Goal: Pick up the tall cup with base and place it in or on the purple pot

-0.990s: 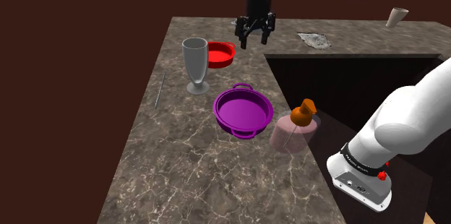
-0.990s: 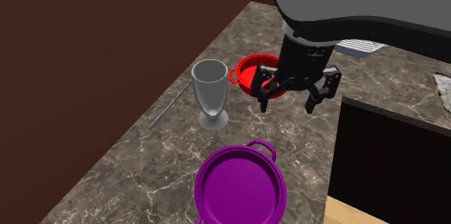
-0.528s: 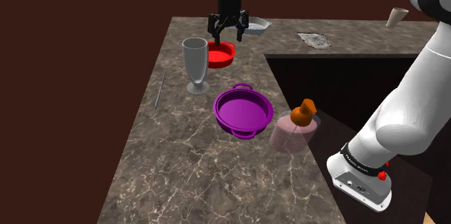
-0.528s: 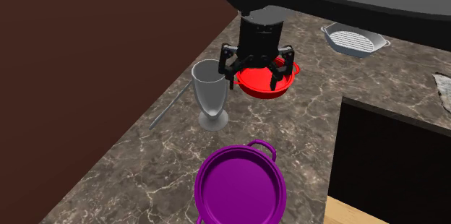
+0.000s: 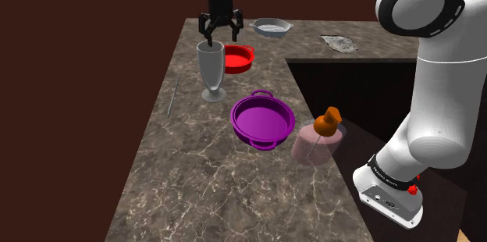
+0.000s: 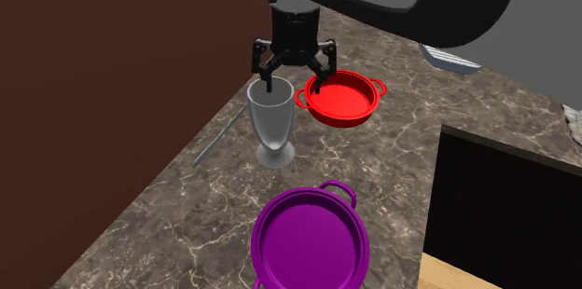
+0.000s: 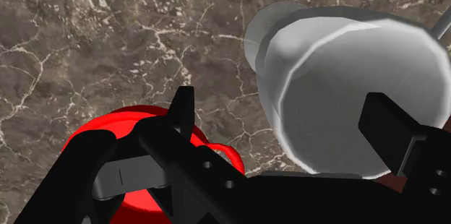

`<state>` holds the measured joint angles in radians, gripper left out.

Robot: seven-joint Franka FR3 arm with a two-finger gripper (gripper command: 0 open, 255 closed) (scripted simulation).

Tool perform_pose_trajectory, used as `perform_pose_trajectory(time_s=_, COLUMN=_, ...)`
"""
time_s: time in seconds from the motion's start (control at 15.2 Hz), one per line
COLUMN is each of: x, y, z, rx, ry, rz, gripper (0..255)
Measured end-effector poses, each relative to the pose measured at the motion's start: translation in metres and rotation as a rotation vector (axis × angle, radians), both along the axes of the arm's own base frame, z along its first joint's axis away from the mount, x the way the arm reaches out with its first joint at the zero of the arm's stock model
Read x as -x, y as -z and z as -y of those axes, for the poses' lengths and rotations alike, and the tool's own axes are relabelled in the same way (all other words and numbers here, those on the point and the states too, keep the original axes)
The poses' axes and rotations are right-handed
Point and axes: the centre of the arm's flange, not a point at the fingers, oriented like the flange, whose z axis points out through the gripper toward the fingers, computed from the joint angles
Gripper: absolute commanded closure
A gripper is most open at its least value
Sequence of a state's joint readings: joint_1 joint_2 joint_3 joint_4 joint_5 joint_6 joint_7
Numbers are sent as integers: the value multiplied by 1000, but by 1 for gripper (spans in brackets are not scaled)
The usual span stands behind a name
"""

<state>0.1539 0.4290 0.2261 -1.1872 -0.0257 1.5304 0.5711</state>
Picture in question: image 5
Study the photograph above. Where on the grey oval baking dish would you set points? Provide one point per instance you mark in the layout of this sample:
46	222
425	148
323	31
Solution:
271	28

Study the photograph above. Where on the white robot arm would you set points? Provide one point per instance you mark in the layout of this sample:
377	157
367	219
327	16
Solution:
445	92

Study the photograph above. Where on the pink soap dispenser orange pump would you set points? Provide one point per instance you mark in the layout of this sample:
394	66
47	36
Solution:
316	146

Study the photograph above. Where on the grey crumpled cloth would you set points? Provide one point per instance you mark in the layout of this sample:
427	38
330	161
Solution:
339	44

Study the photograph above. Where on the purple round pan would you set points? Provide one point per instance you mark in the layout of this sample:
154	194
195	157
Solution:
262	121

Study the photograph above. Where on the dark robot stand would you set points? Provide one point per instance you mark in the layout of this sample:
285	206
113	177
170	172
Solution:
380	229

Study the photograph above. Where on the thin grey rod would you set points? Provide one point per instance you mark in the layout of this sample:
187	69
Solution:
173	97

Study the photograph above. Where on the tall grey footed glass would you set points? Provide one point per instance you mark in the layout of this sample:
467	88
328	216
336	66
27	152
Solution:
210	67

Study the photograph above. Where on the red round pan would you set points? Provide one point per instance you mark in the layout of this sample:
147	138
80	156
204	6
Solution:
237	60

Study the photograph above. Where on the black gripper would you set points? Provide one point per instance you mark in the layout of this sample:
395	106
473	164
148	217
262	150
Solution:
220	3

